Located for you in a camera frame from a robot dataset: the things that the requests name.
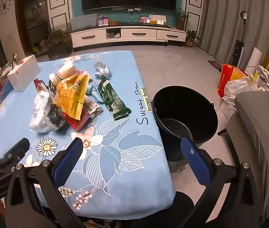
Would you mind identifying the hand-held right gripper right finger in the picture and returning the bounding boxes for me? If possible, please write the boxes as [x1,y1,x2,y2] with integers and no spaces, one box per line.
[172,137,267,228]

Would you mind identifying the dark green wrapper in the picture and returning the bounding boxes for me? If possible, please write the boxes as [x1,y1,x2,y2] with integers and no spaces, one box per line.
[47,103,67,131]

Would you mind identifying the bushy potted plant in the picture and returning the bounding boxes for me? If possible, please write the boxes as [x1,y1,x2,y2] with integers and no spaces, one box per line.
[47,28,72,51]

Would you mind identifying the grey chair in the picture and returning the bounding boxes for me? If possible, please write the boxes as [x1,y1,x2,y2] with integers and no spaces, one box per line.
[225,91,269,220]

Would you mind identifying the red green snack packet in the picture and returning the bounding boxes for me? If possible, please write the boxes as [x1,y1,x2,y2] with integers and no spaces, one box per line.
[62,112,90,132]

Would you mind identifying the blue floral tablecloth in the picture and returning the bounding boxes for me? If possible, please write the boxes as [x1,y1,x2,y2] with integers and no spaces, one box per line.
[0,50,176,219]

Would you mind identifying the yellow snack packet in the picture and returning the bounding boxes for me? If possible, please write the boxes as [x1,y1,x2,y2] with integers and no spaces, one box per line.
[55,74,89,121]

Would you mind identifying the black upright vacuum cleaner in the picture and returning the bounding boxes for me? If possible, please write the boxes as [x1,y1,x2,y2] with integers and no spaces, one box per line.
[234,11,248,68]

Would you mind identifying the black bucket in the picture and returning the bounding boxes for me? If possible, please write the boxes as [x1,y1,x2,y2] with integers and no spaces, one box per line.
[153,85,218,162]

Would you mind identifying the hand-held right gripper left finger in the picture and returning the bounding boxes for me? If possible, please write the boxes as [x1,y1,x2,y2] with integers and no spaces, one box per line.
[4,138,87,228]

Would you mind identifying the white rolled paper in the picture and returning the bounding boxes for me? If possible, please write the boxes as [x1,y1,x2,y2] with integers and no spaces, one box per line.
[245,47,262,74]

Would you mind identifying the white flat box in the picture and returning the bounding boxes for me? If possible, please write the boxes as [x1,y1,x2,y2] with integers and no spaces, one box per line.
[149,14,166,25]

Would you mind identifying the black wall clock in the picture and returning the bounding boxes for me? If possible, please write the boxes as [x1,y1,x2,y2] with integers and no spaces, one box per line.
[0,0,13,14]

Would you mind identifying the red yellow shopping bag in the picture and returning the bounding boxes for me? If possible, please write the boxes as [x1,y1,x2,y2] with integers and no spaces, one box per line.
[218,64,248,98]

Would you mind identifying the white paper cup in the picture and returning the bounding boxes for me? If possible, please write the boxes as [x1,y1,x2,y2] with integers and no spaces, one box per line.
[49,63,77,84]

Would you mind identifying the white cardboard box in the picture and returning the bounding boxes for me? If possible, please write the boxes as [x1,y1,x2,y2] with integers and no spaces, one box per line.
[7,55,40,92]

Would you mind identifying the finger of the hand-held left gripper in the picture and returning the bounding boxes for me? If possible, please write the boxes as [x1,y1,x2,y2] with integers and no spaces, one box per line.
[0,137,31,172]

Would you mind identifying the grey curtain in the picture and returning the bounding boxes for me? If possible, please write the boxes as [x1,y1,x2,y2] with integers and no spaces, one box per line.
[200,0,269,70]

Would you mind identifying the blue textured cloth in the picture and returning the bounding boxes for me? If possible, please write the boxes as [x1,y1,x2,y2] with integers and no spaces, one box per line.
[87,81,102,103]

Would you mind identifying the white plastic bag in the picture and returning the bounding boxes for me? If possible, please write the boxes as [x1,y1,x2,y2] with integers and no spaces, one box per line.
[222,76,261,105]

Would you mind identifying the blue face mask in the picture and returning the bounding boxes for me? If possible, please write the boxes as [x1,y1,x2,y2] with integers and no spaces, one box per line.
[94,62,112,80]

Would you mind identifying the white barcode wrapper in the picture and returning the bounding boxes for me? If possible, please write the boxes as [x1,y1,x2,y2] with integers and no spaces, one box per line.
[83,100,103,120]

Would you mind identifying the grey storage box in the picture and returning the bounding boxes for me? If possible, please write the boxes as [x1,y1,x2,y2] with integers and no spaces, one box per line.
[69,13,97,31]

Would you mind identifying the white plastic wrapper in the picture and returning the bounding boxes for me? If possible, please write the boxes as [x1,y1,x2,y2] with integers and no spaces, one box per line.
[29,91,52,132]

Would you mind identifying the small potted plant yellow pot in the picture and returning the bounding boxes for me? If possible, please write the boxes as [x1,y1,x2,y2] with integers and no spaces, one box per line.
[185,30,200,48]

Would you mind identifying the white television cabinet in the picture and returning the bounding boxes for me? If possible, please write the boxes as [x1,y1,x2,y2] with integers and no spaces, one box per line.
[70,25,187,48]

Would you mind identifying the tall potted plant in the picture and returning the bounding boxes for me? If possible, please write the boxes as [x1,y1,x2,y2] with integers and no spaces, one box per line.
[174,8,191,31]

